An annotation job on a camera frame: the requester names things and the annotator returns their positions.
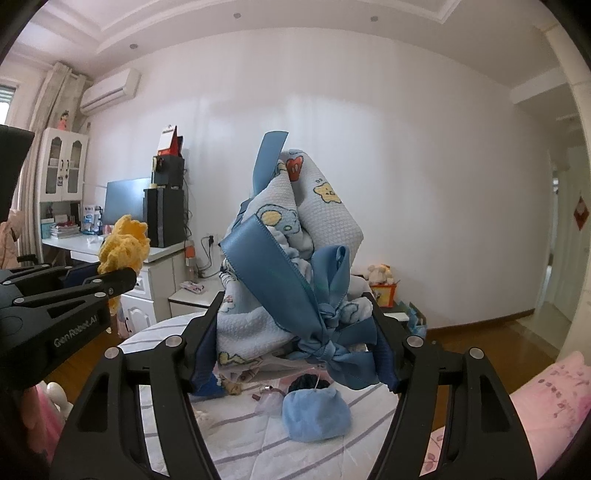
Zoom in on black box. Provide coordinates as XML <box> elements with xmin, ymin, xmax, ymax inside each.
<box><xmin>152</xmin><ymin>154</ymin><xmax>186</xmax><ymax>189</ymax></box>

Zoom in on beige plush toy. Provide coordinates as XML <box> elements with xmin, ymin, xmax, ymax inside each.
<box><xmin>362</xmin><ymin>263</ymin><xmax>396</xmax><ymax>285</ymax></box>

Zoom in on yellow knitted cloth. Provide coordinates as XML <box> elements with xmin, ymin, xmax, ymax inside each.
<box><xmin>97</xmin><ymin>215</ymin><xmax>151</xmax><ymax>311</ymax></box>

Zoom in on white glass-door cabinet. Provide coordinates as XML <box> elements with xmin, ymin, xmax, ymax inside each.
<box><xmin>37</xmin><ymin>127</ymin><xmax>90</xmax><ymax>203</ymax></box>

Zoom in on white low side cabinet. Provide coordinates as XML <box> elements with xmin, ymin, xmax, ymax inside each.
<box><xmin>168</xmin><ymin>276</ymin><xmax>223</xmax><ymax>320</ymax></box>

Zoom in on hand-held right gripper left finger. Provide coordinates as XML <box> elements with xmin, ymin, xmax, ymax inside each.
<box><xmin>48</xmin><ymin>291</ymin><xmax>227</xmax><ymax>480</ymax></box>

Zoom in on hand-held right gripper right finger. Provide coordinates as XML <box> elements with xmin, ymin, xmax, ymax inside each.
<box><xmin>361</xmin><ymin>291</ymin><xmax>549</xmax><ymax>480</ymax></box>

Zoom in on black computer tower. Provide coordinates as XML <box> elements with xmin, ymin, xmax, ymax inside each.
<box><xmin>143</xmin><ymin>186</ymin><xmax>187</xmax><ymax>249</ymax></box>

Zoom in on white bed post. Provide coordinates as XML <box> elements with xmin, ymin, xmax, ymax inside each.
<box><xmin>43</xmin><ymin>380</ymin><xmax>75</xmax><ymax>417</ymax></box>

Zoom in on white door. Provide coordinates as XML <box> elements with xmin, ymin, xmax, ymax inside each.
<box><xmin>540</xmin><ymin>138</ymin><xmax>591</xmax><ymax>365</ymax></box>

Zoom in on pink floral bedding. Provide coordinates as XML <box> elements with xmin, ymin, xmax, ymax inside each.
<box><xmin>424</xmin><ymin>350</ymin><xmax>588</xmax><ymax>480</ymax></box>

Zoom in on pink bed cover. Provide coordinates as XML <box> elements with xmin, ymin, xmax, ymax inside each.
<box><xmin>17</xmin><ymin>382</ymin><xmax>66</xmax><ymax>464</ymax></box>

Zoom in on black computer monitor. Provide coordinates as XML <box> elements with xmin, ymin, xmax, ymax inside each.
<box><xmin>102</xmin><ymin>177</ymin><xmax>153</xmax><ymax>227</ymax></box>

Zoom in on striped white tablecloth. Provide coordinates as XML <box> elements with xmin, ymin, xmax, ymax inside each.
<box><xmin>115</xmin><ymin>310</ymin><xmax>402</xmax><ymax>480</ymax></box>

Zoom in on orange printed box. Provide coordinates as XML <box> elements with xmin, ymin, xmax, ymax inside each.
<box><xmin>369</xmin><ymin>282</ymin><xmax>399</xmax><ymax>308</ymax></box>

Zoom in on red and white calendar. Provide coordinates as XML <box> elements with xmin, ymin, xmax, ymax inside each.
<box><xmin>157</xmin><ymin>124</ymin><xmax>184</xmax><ymax>158</ymax></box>

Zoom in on clear pink plastic item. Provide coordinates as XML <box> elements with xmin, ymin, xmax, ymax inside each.
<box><xmin>255</xmin><ymin>387</ymin><xmax>284</xmax><ymax>415</ymax></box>

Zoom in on white air conditioner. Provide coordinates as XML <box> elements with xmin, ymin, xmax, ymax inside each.
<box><xmin>79</xmin><ymin>68</ymin><xmax>141</xmax><ymax>116</ymax></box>

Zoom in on beige curtain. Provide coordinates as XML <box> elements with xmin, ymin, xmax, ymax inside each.
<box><xmin>17</xmin><ymin>61</ymin><xmax>89</xmax><ymax>260</ymax></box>

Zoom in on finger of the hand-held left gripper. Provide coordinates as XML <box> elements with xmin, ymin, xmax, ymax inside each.
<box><xmin>0</xmin><ymin>263</ymin><xmax>101</xmax><ymax>290</ymax></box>
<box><xmin>16</xmin><ymin>267</ymin><xmax>138</xmax><ymax>320</ymax></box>

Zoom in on white desk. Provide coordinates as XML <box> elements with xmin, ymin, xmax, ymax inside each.
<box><xmin>41</xmin><ymin>234</ymin><xmax>195</xmax><ymax>334</ymax></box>

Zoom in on printed bib with blue ribbon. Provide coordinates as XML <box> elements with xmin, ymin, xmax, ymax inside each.
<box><xmin>215</xmin><ymin>130</ymin><xmax>399</xmax><ymax>398</ymax></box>

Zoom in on blue books on floor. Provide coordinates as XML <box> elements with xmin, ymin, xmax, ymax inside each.
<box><xmin>398</xmin><ymin>301</ymin><xmax>428</xmax><ymax>336</ymax></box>

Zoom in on light blue soft hat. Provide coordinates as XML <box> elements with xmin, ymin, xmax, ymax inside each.
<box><xmin>281</xmin><ymin>387</ymin><xmax>353</xmax><ymax>444</ymax></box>

